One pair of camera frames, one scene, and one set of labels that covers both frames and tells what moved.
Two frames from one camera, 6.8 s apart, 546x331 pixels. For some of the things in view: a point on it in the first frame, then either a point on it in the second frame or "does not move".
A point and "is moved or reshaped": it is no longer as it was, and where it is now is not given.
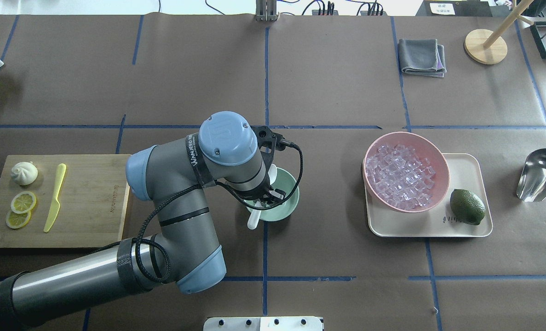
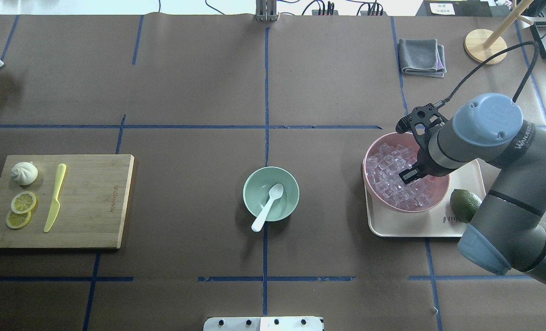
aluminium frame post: [266, 10] does not move
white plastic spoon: [253, 222] is moved or reshaped
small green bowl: [285, 180] does not move
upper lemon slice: [23, 202] does not move
